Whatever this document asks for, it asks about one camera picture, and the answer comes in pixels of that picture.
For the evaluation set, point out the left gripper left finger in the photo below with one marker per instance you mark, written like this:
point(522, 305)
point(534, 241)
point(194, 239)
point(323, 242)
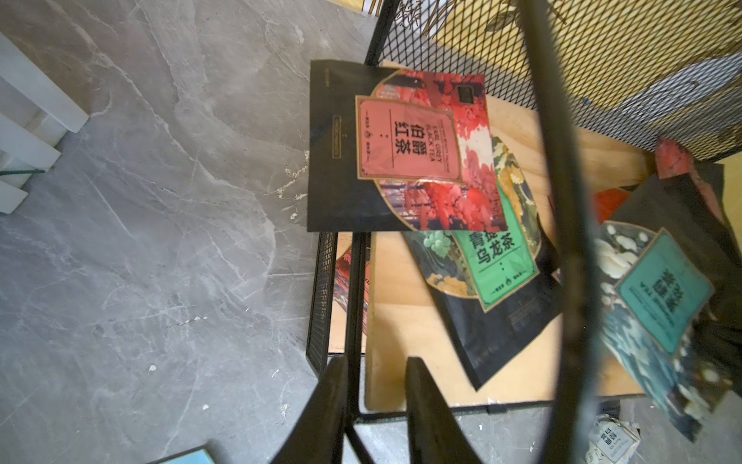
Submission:
point(318, 436)

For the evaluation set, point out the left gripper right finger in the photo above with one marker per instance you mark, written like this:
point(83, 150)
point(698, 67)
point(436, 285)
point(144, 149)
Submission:
point(433, 432)

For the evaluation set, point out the white tea bag packet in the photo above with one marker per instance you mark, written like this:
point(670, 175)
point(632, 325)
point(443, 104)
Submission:
point(612, 441)

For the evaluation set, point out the teal jasmine tea bag packet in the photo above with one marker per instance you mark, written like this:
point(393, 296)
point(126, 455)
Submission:
point(671, 297)

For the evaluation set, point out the green oolong tea bag packet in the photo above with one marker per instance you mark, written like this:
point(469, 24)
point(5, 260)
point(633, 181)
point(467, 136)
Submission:
point(494, 291)

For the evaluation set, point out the pink earl grey tea bag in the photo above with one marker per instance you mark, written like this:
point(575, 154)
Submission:
point(674, 160)

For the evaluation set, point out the light blue leaf-shaped tray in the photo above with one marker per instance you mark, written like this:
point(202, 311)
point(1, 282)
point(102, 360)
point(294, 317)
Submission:
point(199, 455)

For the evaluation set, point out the flower bouquet white fence planter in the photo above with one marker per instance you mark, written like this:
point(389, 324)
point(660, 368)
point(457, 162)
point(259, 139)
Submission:
point(35, 115)

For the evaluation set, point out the black wire two-tier shelf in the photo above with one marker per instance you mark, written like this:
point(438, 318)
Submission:
point(633, 71)

